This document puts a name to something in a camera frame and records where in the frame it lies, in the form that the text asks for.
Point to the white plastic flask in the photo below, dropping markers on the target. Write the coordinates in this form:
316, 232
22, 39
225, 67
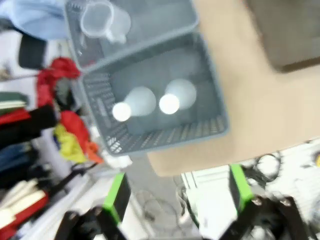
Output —
182, 92
142, 101

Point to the large grey plastic basket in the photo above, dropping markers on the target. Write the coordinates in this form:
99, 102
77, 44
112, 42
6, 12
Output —
175, 140

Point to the small grey plastic basket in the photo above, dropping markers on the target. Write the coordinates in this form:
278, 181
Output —
155, 17

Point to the light blue shirt cloth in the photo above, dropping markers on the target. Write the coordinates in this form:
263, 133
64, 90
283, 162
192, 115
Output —
37, 17

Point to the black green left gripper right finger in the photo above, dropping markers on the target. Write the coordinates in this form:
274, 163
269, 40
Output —
241, 190

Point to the clear plastic measuring cup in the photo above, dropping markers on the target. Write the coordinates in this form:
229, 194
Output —
100, 17

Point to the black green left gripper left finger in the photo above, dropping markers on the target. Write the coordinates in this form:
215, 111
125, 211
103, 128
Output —
112, 200

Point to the black box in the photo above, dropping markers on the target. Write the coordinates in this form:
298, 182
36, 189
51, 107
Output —
31, 51

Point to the dark brown serving tray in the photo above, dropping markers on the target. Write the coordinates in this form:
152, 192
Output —
290, 35

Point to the yellow crumpled cloth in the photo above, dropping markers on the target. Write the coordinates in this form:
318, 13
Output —
70, 145

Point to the red crumpled cloth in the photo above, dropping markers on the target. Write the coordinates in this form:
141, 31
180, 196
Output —
58, 73

